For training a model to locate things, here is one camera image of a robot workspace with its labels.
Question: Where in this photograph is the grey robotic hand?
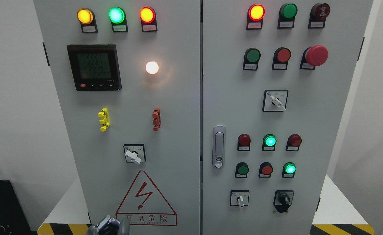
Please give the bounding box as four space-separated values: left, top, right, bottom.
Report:
86 215 130 235

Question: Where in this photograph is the white rotary switch door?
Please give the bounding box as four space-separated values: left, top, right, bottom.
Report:
123 144 146 165

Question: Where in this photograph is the yellow indicator light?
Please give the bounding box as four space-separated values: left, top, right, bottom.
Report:
77 8 98 33

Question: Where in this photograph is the red electric hazard sticker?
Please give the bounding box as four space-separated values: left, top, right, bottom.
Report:
115 170 177 226

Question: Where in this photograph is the black box with antenna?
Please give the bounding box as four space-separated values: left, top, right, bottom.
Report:
0 179 32 235

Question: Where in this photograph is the yellow terminal clip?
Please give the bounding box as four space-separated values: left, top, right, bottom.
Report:
98 107 110 132

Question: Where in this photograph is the red terminal clip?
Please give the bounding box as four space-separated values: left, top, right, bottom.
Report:
152 107 161 132

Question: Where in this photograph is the green push button lower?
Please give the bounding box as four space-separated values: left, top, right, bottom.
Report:
235 162 249 178

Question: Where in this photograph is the left grey cabinet door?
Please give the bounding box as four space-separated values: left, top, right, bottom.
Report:
34 0 200 235

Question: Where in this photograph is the grey cabinet door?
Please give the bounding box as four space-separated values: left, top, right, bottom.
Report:
34 0 200 235
202 0 373 235

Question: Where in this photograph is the black digital power meter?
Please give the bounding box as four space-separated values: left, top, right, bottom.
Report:
67 44 122 91

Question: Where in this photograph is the dark red indicator left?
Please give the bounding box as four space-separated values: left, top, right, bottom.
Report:
237 134 251 151

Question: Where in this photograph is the dark red indicator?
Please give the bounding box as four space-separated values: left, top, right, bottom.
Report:
237 134 251 151
286 134 302 151

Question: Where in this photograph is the small clear lamp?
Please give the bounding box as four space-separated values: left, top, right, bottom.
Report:
145 61 159 75

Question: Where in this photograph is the red push button lower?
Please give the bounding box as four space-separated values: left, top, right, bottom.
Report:
258 162 273 178

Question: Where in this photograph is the red push button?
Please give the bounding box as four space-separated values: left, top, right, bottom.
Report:
258 162 273 178
272 47 291 70

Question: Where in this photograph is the lit green indicator middle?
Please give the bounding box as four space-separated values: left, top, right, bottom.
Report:
262 134 277 151

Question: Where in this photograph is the lit green push button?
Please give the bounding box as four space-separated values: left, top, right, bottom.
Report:
282 162 297 178

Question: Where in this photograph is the dark red indicator right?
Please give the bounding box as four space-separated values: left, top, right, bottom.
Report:
286 134 302 151

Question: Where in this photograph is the green indicator light top left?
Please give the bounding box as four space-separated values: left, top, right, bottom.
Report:
108 7 128 33

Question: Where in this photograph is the red indicator light top left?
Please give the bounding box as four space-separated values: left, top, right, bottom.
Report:
139 6 158 32

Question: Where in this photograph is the green push button upper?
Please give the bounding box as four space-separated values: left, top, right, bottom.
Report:
243 48 261 71

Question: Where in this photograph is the right grey cabinet door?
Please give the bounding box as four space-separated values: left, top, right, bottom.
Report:
202 0 373 235

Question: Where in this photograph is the white platform with hazard stripes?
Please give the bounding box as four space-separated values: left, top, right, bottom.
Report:
38 176 375 235

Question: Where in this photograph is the red push button upper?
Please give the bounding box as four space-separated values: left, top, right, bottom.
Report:
272 47 291 70

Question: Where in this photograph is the lit red indicator right door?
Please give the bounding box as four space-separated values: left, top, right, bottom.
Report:
246 4 266 30

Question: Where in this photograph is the red emergency stop button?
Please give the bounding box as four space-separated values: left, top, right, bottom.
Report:
300 45 329 70

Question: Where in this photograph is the green indicator top right door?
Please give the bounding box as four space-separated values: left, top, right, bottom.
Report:
277 3 298 29

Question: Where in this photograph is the dark red buzzer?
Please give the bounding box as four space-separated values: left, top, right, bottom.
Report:
308 3 330 29

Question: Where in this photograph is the white rotary switch lower right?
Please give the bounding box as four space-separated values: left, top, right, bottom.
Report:
229 190 250 208

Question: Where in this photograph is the white rotary switch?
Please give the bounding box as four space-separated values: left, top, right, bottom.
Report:
263 90 289 112
229 190 250 208

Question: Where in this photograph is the silver door handle lock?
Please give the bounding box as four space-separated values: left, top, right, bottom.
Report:
212 125 226 169

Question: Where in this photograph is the black rotary switch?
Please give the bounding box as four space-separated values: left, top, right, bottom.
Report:
273 190 294 213

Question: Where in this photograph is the white rotary switch upper right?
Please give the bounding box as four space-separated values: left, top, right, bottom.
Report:
263 90 289 112

